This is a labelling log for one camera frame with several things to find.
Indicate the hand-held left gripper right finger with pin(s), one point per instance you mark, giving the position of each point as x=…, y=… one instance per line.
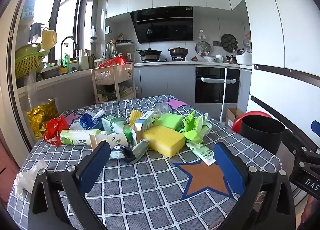
x=228, y=167

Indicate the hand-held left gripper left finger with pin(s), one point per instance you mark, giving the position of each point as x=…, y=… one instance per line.
x=93, y=167

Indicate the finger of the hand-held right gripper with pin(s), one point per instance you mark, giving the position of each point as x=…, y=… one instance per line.
x=296, y=142
x=316, y=126

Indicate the white green tube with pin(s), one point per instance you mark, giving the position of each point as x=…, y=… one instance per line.
x=203, y=153

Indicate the white green bottle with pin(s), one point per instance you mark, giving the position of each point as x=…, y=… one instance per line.
x=77, y=137

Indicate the leaf print paper cup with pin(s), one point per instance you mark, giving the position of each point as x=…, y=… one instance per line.
x=113, y=139

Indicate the black round bin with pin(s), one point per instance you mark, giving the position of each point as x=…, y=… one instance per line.
x=261, y=134

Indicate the silver blue foil wrapper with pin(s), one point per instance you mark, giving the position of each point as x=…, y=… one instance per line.
x=130, y=153

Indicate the blue milk carton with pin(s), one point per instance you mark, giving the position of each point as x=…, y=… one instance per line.
x=90, y=121

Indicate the green white carton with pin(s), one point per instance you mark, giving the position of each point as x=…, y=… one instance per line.
x=113, y=123

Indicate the green white wrapper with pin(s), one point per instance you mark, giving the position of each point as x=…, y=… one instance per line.
x=195, y=128

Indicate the red plastic bag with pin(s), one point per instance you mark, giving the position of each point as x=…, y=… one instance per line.
x=55, y=131

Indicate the yellow ridged wrapper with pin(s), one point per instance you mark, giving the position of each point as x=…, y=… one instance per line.
x=135, y=116

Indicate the white plastic bag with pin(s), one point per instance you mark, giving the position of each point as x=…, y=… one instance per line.
x=26, y=180
x=93, y=35

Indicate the blue white box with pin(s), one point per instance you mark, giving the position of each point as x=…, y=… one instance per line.
x=146, y=121

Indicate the yellow sponge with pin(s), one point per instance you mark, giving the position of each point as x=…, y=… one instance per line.
x=163, y=139

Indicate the green sponge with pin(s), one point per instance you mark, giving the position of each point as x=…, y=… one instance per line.
x=170, y=121

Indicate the clear plastic bottle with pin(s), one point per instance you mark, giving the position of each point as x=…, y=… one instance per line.
x=162, y=108

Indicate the person's right hand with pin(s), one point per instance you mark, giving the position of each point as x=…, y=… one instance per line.
x=307, y=210

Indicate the red plastic stool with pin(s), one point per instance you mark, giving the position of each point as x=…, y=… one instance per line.
x=240, y=121

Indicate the cardboard box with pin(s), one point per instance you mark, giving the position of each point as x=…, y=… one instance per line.
x=233, y=116

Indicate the white mop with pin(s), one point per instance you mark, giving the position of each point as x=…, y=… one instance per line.
x=223, y=99

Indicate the gold foil bag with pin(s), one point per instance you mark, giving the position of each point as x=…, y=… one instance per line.
x=41, y=117

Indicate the black built-in oven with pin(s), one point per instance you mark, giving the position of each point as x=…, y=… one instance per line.
x=212, y=92

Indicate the beige storage trolley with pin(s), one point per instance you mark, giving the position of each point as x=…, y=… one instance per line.
x=112, y=77

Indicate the white rice cooker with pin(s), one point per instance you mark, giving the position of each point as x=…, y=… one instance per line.
x=243, y=57

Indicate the white refrigerator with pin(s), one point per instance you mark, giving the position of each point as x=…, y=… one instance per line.
x=282, y=32

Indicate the steel basin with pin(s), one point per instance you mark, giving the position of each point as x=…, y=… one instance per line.
x=50, y=72

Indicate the copper kettle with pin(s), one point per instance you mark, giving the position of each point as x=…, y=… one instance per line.
x=231, y=59

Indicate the grey kitchen base cabinets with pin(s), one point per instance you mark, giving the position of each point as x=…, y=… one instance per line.
x=165, y=82

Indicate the red plastic basket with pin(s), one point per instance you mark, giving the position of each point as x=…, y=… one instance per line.
x=112, y=62

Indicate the white chopstick holder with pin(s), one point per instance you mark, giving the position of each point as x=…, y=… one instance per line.
x=83, y=61

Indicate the white teapot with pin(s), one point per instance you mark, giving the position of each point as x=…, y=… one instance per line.
x=219, y=58

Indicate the green soap bottle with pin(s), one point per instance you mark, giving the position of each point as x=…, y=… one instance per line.
x=66, y=61

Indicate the white enamel bowl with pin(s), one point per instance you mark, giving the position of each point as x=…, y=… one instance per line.
x=209, y=59

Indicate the small brown dish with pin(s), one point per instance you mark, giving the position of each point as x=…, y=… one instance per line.
x=194, y=59

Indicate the white spice rack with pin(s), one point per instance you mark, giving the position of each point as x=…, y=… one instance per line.
x=125, y=52

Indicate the black round moulded pan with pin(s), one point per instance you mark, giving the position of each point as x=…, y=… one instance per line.
x=228, y=42

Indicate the round silver steamer rack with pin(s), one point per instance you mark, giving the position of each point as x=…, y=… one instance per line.
x=203, y=48

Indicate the green plastic basket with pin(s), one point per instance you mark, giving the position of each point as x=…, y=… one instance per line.
x=28, y=61

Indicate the brown cooking pot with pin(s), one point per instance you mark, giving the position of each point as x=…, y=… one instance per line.
x=178, y=51

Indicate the gas stove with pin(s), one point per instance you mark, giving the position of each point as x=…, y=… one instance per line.
x=162, y=58

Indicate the black wok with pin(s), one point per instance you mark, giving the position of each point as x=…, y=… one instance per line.
x=150, y=51

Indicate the black kitchen faucet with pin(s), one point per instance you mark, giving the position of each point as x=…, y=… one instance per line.
x=68, y=41

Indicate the white hanging plastic bag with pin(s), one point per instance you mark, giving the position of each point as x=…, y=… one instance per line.
x=93, y=35

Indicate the yellow colander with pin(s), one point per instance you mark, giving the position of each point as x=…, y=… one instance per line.
x=49, y=38

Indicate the hanging dark clothes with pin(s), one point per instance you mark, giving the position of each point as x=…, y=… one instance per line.
x=35, y=31

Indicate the black-framed window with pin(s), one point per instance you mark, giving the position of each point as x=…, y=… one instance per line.
x=57, y=22

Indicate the black range hood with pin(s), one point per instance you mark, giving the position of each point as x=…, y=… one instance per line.
x=162, y=26

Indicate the grey wall socket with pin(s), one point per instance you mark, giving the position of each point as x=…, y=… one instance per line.
x=216, y=43

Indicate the white wall hook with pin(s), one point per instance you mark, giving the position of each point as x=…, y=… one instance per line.
x=202, y=34

